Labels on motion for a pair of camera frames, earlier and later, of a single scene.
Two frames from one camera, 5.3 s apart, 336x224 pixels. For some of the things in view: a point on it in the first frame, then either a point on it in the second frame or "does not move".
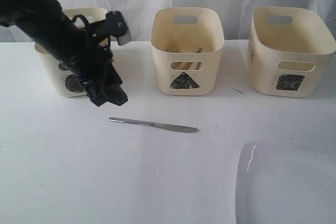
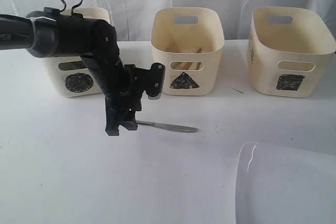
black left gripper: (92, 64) → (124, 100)
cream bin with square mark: (290, 51) does not move
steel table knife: (161, 125) does not move
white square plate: (285, 183) does not move
